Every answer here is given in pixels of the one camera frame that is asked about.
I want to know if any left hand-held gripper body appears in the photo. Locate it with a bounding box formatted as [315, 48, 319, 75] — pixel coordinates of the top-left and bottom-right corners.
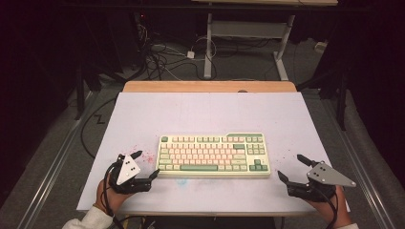
[109, 154, 153, 196]

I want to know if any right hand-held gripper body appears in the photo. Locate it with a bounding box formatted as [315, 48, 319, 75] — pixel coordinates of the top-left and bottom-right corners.
[286, 160, 357, 203]

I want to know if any cream and green keyboard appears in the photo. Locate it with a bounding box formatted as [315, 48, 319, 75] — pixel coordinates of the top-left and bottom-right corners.
[156, 132, 271, 179]

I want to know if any person's left hand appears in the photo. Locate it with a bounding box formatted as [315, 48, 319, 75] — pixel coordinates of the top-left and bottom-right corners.
[95, 176, 137, 215]

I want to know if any person's right hand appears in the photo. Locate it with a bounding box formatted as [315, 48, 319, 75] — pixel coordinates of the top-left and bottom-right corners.
[307, 185, 352, 228]

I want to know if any black metal stand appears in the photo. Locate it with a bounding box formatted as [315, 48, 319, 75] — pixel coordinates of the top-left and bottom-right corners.
[75, 61, 86, 121]

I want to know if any right hand-held gripper black cable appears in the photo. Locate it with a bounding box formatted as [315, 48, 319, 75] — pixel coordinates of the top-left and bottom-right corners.
[309, 184, 339, 229]

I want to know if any hand-held gripper black cable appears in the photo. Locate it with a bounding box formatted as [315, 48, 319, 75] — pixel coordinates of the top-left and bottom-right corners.
[100, 161, 127, 229]
[309, 184, 339, 229]

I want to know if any left hand-held gripper black cable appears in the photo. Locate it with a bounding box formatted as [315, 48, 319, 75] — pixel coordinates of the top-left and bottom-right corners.
[100, 161, 127, 229]

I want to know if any aluminium floor rail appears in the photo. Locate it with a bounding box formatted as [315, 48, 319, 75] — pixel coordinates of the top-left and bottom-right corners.
[17, 90, 96, 229]
[321, 98, 397, 229]

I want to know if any long black floor cable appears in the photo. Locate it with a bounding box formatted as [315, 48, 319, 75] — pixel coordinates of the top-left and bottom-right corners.
[80, 96, 118, 160]

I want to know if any tangle of floor cables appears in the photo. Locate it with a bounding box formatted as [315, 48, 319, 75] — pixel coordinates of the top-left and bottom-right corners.
[133, 22, 221, 82]

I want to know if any white metal desk frame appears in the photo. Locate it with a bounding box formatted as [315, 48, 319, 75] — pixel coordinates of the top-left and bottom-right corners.
[203, 12, 295, 81]

